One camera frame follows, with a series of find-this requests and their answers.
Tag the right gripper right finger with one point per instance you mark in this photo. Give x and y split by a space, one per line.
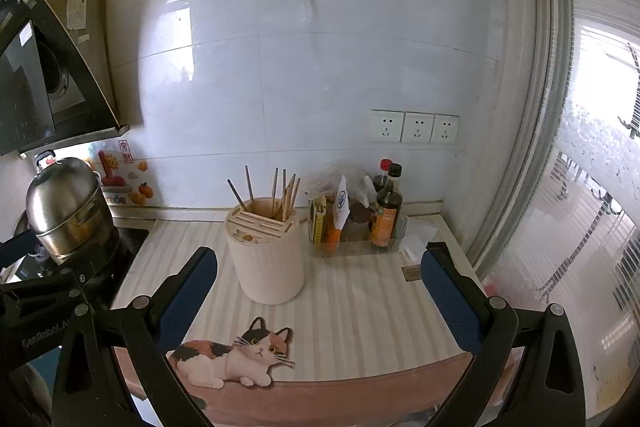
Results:
469 314

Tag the beige utensil holder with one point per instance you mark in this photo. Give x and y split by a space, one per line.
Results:
266 252

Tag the dark soy sauce bottle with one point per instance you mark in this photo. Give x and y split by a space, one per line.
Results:
387 209

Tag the clear condiment rack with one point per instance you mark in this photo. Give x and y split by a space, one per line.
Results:
355 236

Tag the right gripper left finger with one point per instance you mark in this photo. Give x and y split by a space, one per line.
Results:
161 321

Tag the brown card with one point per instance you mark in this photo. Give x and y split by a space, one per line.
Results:
411 273

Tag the range hood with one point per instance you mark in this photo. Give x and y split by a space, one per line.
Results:
56 85

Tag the plastic bag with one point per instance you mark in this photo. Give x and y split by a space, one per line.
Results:
327 178

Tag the yellow box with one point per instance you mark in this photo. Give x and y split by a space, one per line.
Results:
317 214

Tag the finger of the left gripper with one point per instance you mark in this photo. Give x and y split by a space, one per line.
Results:
17 247

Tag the steel steamer pot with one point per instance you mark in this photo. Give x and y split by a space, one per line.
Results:
67 210

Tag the fruit wall sticker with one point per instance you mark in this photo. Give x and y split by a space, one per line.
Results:
125 178

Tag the orange packet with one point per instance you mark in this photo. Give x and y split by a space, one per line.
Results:
331 237

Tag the black gas stove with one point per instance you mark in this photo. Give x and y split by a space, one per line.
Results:
100 270

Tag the striped cat table mat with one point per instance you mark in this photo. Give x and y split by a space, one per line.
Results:
367 344

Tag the white triple wall socket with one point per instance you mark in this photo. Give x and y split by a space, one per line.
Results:
412 128

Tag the white tissue paper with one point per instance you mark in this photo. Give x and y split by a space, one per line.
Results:
417 235

